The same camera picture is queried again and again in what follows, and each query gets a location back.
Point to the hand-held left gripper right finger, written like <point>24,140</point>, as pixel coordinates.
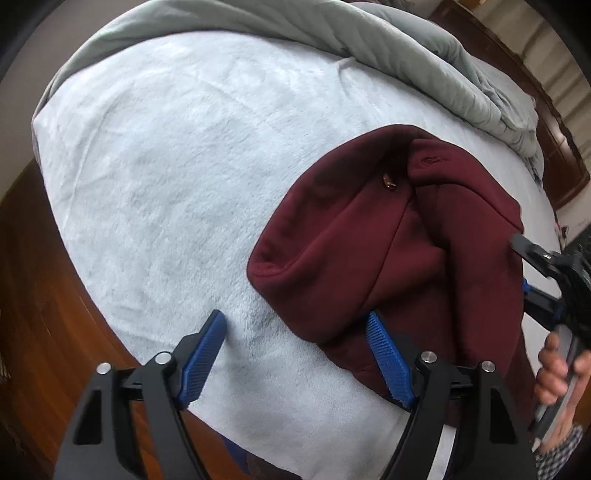
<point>387,357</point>

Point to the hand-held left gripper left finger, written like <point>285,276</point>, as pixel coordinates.
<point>204,357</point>

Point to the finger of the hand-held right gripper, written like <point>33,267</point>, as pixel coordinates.
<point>531,249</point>
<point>538,302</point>

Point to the maroon pants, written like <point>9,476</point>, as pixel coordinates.
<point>346,254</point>

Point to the person's right forearm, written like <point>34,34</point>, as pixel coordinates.
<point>561,454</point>

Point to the person's right hand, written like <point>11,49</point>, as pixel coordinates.
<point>551,374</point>

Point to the white fleece blanket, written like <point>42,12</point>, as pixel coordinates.
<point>161,184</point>

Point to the grey duvet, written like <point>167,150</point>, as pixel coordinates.
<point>369,37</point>

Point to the wooden bed frame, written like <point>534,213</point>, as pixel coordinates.
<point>549,115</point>

